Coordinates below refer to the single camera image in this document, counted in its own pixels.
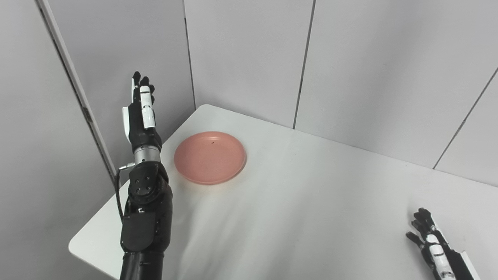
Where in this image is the pink round plate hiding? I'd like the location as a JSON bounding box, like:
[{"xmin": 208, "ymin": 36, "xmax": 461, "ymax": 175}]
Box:
[{"xmin": 174, "ymin": 131, "xmax": 247, "ymax": 186}]

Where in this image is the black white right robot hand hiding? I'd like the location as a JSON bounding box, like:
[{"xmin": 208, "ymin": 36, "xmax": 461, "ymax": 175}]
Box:
[{"xmin": 406, "ymin": 208, "xmax": 481, "ymax": 280}]

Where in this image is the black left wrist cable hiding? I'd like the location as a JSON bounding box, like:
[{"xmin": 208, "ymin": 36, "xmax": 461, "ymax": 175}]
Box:
[{"xmin": 115, "ymin": 162, "xmax": 137, "ymax": 223}]

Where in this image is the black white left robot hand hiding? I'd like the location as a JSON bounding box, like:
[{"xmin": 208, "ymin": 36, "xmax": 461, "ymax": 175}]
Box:
[{"xmin": 122, "ymin": 71, "xmax": 163, "ymax": 153}]

